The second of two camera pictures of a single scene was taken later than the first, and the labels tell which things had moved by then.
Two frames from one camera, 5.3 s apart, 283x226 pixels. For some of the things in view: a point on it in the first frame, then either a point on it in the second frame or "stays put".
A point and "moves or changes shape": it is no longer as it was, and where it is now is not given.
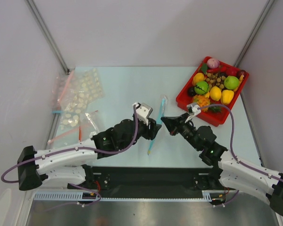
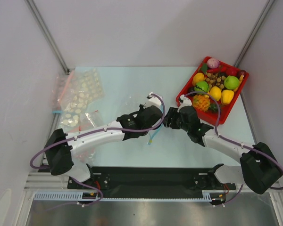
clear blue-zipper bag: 163,103 moves or changes shape
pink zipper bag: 59,89 stays put
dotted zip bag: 84,87 stays put
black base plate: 150,182 stays put
